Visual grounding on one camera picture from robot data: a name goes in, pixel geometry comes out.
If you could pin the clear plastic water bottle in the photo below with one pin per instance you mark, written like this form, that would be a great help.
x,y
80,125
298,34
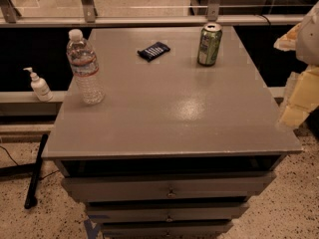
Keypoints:
x,y
85,67

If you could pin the metal railing frame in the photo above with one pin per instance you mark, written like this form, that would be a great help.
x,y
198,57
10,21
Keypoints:
x,y
107,13

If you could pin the white pump lotion bottle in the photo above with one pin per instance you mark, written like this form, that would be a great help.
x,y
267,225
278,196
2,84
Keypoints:
x,y
39,86

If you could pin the black pole on floor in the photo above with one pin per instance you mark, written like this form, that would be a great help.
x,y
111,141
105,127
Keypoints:
x,y
31,200

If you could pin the grey drawer cabinet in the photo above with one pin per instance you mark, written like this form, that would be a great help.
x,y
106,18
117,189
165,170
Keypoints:
x,y
174,148

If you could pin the dark blue snack bar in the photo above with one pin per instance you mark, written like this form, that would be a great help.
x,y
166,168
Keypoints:
x,y
154,51

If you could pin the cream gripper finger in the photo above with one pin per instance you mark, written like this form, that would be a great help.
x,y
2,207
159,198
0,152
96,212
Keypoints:
x,y
287,42
301,97

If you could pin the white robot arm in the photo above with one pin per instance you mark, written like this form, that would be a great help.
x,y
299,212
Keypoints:
x,y
307,43

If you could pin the green soda can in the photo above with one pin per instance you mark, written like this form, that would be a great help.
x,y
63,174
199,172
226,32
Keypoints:
x,y
210,38

